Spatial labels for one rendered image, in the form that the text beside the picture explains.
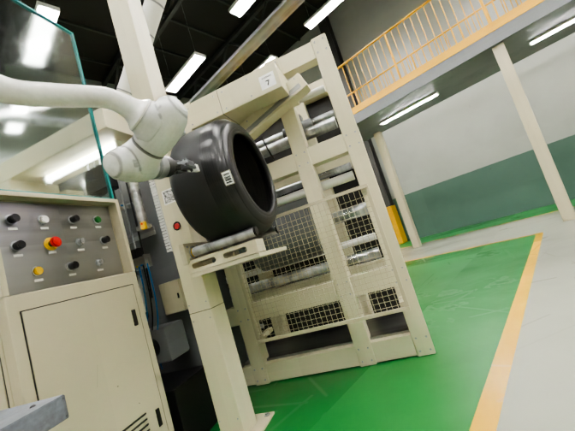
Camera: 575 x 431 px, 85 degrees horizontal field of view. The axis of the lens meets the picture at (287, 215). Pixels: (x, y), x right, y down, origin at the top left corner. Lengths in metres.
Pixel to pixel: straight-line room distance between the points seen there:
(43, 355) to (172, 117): 0.91
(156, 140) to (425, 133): 9.68
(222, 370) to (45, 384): 0.69
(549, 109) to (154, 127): 9.50
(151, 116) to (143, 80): 1.01
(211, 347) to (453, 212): 9.06
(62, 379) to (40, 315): 0.23
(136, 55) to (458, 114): 9.05
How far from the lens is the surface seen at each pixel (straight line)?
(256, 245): 1.36
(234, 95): 1.94
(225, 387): 1.72
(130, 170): 1.00
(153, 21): 2.56
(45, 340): 1.41
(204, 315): 1.65
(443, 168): 10.15
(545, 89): 10.01
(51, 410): 0.72
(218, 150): 1.37
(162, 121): 0.96
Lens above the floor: 0.77
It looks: 6 degrees up
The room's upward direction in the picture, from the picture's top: 17 degrees counter-clockwise
